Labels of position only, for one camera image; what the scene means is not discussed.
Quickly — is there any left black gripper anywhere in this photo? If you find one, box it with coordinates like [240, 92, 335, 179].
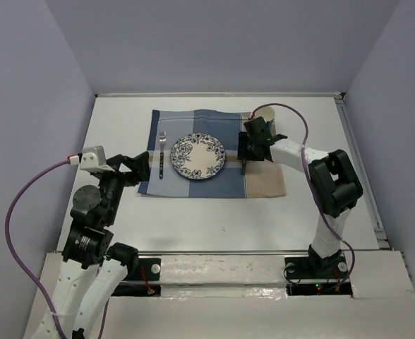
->
[95, 150, 150, 223]

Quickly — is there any steak knife patterned handle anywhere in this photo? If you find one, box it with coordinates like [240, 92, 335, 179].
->
[241, 159, 247, 176]

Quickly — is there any paper cup green base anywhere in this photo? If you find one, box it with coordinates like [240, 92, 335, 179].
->
[254, 106, 275, 129]

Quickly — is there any blue beige plaid cloth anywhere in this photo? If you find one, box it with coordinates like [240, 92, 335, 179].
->
[138, 109, 286, 198]

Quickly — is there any silver fork patterned handle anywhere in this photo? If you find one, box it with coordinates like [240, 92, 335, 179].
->
[159, 131, 167, 179]

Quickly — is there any blue floral ceramic plate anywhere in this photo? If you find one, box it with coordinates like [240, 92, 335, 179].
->
[170, 132, 227, 180]

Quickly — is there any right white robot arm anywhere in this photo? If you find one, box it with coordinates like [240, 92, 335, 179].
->
[237, 117, 363, 281]

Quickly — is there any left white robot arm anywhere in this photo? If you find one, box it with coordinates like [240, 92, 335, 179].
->
[33, 146, 150, 338]

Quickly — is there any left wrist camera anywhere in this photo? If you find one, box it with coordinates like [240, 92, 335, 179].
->
[67, 145, 114, 174]

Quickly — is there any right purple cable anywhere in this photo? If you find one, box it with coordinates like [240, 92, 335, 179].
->
[249, 102, 356, 292]

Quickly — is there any purple cable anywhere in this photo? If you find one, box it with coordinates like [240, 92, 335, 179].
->
[5, 155, 109, 339]
[249, 102, 356, 292]

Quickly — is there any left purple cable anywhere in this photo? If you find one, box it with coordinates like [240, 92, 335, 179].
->
[5, 155, 109, 339]

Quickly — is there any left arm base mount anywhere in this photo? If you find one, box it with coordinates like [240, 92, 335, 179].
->
[112, 257, 162, 297]

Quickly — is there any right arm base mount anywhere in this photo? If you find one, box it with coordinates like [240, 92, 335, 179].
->
[283, 256, 353, 297]

